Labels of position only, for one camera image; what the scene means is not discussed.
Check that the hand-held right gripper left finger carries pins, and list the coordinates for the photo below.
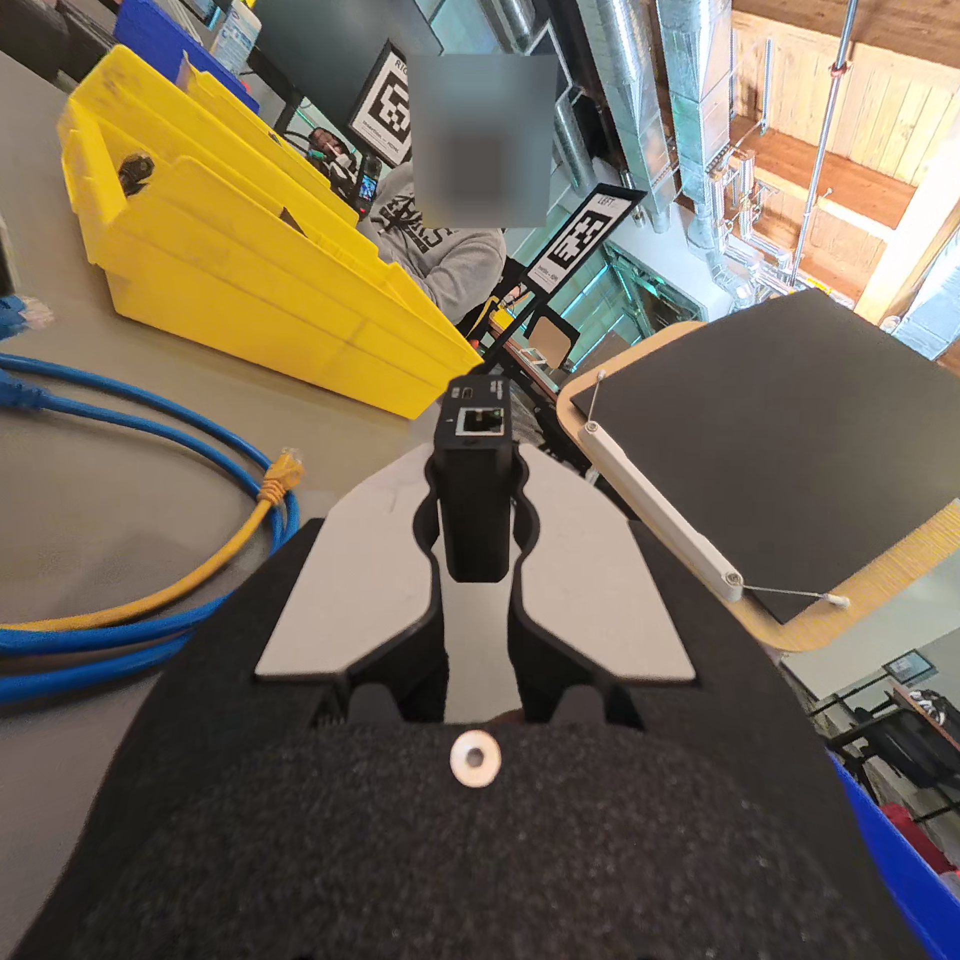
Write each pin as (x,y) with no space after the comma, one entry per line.
(353,600)

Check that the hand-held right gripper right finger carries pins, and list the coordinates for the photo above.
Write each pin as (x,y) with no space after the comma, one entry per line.
(608,600)

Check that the black ethernet port adapter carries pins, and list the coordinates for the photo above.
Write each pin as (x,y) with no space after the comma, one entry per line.
(480,495)

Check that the yellow plastic bin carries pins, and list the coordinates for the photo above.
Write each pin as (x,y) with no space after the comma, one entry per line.
(240,128)
(225,285)

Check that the blue plastic bin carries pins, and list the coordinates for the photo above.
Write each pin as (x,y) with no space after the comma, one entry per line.
(900,870)
(165,30)

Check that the silver ventilation duct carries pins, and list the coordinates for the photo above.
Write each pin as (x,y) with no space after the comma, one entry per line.
(645,105)

